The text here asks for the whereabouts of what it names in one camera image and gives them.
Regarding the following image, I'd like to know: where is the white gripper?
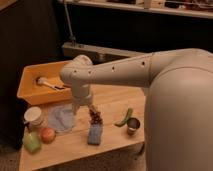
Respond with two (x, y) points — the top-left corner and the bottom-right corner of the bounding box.
(72, 93), (93, 114)

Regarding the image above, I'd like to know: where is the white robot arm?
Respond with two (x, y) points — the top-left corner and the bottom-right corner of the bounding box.
(60, 48), (213, 171)

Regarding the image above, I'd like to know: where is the orange plastic tray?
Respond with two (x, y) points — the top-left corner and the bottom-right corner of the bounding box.
(17, 61), (71, 105)

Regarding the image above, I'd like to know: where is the brown grape bunch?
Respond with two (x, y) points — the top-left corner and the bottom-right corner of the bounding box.
(89, 106), (103, 125)

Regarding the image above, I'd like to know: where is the blue sponge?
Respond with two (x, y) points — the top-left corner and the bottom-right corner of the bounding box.
(87, 124), (103, 145)

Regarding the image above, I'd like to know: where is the wooden table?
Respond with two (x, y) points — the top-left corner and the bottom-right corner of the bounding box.
(19, 85), (145, 171)

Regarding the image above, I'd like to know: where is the green chili pepper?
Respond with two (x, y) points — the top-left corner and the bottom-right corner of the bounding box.
(114, 108), (133, 127)

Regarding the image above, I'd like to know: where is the red apple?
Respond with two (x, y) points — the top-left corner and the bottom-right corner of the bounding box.
(40, 127), (55, 143)

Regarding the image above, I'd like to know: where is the small metal cup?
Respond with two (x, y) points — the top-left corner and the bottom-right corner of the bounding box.
(127, 117), (140, 135)

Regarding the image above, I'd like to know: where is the green pear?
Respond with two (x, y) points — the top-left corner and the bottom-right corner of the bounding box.
(23, 132), (41, 154)

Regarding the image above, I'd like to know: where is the upper wooden shelf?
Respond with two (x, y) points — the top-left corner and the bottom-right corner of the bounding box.
(57, 0), (213, 19)

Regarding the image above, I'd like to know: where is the grey metal shelf rail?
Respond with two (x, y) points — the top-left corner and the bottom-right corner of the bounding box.
(62, 42), (142, 63)

